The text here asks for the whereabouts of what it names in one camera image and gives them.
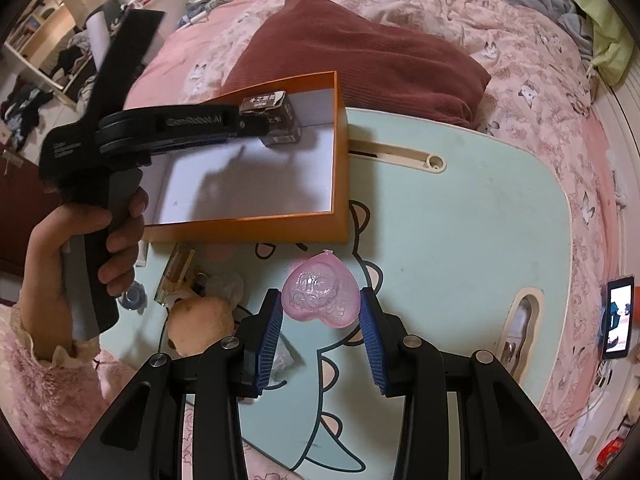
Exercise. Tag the pink heart-shaped plastic case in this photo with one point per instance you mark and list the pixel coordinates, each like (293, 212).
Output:
(322, 290)

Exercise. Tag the dark brown small carton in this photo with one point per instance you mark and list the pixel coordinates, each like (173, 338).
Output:
(272, 115)

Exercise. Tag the person's left hand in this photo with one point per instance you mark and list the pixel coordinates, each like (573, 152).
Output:
(45, 270)

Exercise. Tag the pink printed duvet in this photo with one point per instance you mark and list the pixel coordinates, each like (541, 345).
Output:
(525, 60)

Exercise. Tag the maroon pillow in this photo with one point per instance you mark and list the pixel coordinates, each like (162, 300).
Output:
(360, 60)

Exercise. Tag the phone with lit screen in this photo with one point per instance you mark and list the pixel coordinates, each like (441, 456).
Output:
(618, 317)

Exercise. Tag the beige plush toy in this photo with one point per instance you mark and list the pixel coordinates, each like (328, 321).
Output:
(200, 320)

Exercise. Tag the clear plastic wrapper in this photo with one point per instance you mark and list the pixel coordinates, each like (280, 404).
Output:
(225, 287)

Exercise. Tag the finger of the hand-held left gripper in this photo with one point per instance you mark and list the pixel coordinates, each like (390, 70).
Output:
(200, 120)
(200, 144)

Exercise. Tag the yellow-green cloth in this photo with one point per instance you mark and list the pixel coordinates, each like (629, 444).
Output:
(605, 25)

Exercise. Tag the white roll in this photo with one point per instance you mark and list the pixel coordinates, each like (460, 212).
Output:
(97, 40)

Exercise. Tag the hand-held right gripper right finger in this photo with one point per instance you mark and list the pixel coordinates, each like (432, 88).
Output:
(372, 345)

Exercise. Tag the orange cardboard box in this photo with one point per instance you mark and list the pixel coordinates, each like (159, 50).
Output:
(250, 230)

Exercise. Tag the pile of clothes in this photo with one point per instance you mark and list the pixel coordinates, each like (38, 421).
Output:
(25, 107)

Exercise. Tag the person's left forearm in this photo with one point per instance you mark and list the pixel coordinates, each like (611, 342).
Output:
(45, 410)

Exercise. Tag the white shelf unit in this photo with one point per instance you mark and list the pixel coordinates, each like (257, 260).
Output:
(45, 35)

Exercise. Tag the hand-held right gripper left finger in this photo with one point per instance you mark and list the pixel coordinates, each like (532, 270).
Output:
(270, 340)

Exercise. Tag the dark red door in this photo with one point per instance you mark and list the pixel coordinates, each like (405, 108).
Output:
(20, 220)

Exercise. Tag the mint cartoon lap table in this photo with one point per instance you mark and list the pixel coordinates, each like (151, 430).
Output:
(165, 75)

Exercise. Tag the glass perfume bottle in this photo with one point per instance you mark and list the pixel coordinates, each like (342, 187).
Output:
(172, 275)

